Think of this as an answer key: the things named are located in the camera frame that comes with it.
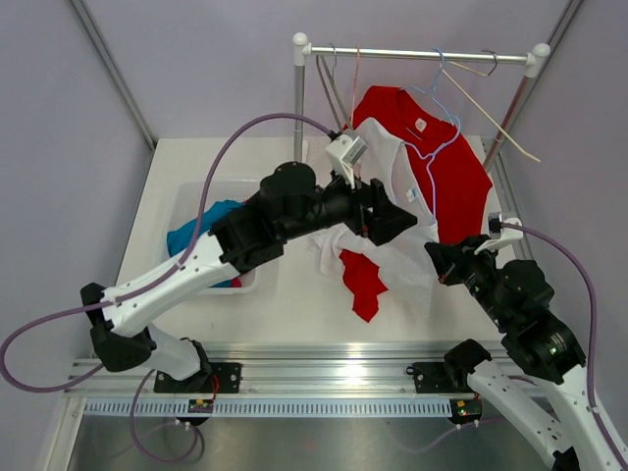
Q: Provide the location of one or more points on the red t shirt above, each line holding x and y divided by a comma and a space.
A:
463, 185

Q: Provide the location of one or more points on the pink hanger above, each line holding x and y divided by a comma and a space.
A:
354, 87

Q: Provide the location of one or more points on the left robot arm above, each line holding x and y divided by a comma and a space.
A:
288, 204

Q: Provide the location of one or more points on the light blue hanger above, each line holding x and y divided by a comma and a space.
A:
431, 91
429, 160

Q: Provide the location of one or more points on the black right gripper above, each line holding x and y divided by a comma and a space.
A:
449, 259

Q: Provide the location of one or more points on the white slotted cable duct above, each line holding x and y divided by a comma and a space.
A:
272, 408

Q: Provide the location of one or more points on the cream white hanger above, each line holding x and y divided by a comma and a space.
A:
483, 65

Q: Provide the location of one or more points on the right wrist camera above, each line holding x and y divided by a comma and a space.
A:
502, 233

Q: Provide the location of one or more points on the white t shirt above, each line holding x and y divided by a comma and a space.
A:
405, 267

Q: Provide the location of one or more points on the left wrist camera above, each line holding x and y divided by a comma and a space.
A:
344, 152

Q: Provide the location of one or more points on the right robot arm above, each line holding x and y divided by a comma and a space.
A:
577, 434

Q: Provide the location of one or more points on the metal clothes rack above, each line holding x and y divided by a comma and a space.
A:
303, 49

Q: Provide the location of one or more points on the clear plastic basket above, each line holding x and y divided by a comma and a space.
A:
185, 210

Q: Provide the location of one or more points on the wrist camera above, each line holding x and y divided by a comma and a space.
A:
344, 152
502, 233

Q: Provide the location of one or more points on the aluminium mounting rail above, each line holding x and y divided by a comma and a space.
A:
309, 370

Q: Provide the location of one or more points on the grey hanger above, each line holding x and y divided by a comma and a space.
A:
332, 94

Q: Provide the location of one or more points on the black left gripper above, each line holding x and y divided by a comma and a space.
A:
385, 220

